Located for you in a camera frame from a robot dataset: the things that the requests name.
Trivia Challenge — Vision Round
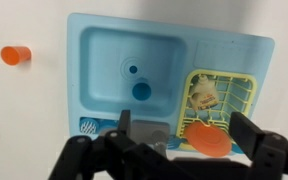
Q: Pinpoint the grey toy faucet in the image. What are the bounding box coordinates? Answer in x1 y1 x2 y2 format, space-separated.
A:
127 119 171 158

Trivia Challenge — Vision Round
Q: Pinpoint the blue toy scrub brush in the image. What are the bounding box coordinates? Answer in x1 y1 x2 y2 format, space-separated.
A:
78 116 120 136

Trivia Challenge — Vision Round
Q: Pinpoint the blue toy cup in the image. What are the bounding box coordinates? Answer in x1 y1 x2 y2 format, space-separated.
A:
131 77 152 102

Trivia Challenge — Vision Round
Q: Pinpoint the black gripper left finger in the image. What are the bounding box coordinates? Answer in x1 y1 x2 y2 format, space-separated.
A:
48 109 185 180

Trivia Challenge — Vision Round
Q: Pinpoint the yellow-green toy dish rack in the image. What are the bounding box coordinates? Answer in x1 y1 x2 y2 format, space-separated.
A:
175 68 258 153

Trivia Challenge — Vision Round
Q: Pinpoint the blue toy sink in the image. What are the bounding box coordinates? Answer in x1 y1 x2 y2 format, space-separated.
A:
66 12 276 156

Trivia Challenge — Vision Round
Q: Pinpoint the cream toy cleanser bottle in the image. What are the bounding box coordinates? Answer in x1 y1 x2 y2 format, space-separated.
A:
189 74 219 112

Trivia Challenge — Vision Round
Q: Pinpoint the small orange toy cup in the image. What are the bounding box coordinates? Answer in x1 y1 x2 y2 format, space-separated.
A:
0 45 32 66

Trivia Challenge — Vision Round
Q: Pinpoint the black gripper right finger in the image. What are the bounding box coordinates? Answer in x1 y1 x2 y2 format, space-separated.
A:
229 111 288 180

